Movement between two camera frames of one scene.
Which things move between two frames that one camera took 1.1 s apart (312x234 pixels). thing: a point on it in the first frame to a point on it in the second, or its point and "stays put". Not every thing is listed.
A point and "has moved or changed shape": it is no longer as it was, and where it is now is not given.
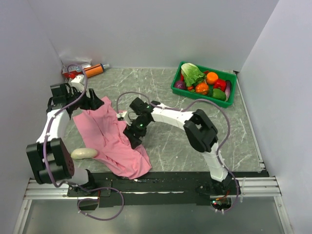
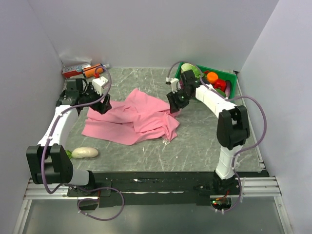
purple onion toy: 180,85 stays put
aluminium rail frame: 39,188 stays put
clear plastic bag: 68,60 stays put
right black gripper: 130,130 to 172,98
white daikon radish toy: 84,153 stays put
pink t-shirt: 116,155 has moved or changed shape
